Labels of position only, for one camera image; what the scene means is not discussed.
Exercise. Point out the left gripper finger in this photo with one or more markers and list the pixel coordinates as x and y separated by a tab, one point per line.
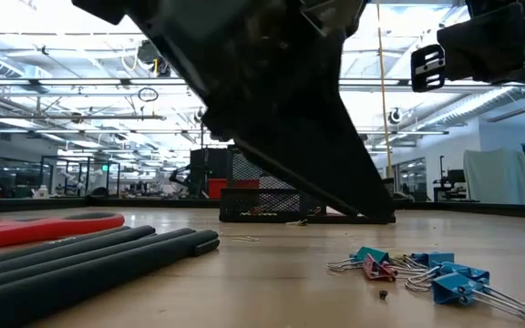
299	136
317	195

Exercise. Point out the black mesh desk organizer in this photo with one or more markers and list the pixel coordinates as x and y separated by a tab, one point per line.
262	205

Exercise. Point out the teal binder clip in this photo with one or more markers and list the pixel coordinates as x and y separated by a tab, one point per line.
372	254

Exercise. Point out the blue binder clip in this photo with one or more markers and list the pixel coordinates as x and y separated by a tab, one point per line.
467	272
449	291
435	259

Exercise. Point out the silver paper clip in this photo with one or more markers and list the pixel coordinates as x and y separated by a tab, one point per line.
300	222
244	239

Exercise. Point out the black equipment stand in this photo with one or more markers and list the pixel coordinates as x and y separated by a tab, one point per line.
208	164

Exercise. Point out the red storage box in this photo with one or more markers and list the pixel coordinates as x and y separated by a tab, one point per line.
214	188

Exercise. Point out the small black screw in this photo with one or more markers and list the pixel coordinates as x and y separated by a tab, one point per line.
383	294

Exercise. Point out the pale green sheet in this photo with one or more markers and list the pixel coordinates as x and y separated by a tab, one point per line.
495	175

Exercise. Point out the white plastic bottle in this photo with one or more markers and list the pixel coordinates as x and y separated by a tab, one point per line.
41	192

